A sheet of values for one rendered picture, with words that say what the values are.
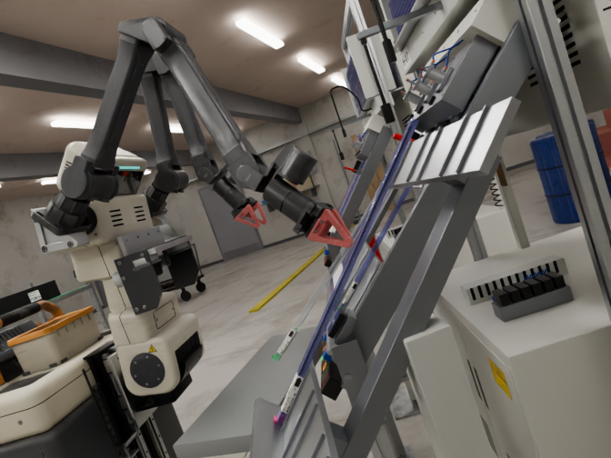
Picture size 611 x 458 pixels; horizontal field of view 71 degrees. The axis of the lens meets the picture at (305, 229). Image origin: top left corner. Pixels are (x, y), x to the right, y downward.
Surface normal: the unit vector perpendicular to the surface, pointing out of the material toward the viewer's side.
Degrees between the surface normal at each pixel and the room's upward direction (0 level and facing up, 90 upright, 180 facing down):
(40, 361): 92
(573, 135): 90
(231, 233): 90
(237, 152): 79
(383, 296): 90
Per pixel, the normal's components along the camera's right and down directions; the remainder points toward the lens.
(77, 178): -0.33, 0.00
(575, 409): -0.04, 0.10
